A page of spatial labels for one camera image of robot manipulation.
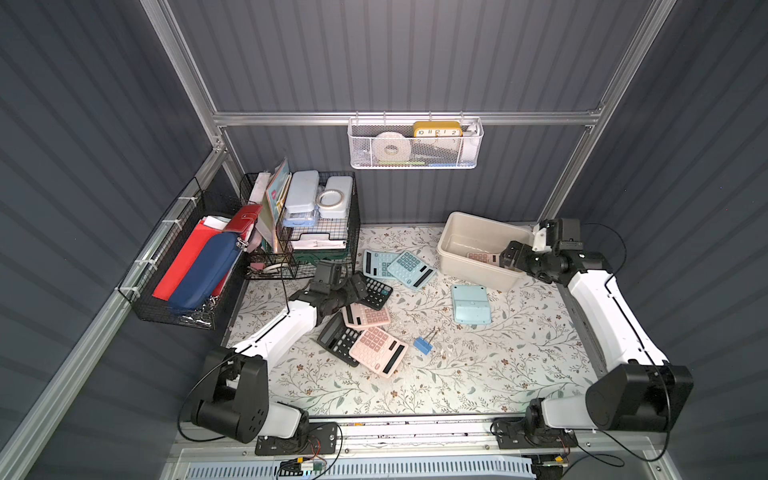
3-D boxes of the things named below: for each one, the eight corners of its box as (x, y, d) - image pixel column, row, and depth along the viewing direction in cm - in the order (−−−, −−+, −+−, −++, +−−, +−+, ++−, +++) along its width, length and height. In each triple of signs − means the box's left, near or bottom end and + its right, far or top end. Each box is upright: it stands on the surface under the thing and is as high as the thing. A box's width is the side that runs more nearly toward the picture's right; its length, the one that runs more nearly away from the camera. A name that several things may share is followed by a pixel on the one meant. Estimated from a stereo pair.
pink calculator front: (350, 356, 89) (349, 352, 86) (371, 326, 95) (371, 321, 92) (388, 381, 84) (388, 377, 82) (408, 348, 90) (408, 343, 88)
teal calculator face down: (455, 323, 96) (457, 318, 93) (450, 291, 104) (452, 285, 101) (490, 323, 96) (493, 318, 93) (483, 290, 104) (485, 285, 101)
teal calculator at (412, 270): (387, 273, 109) (387, 267, 106) (405, 255, 114) (405, 249, 111) (418, 294, 103) (418, 288, 100) (435, 274, 108) (437, 268, 105)
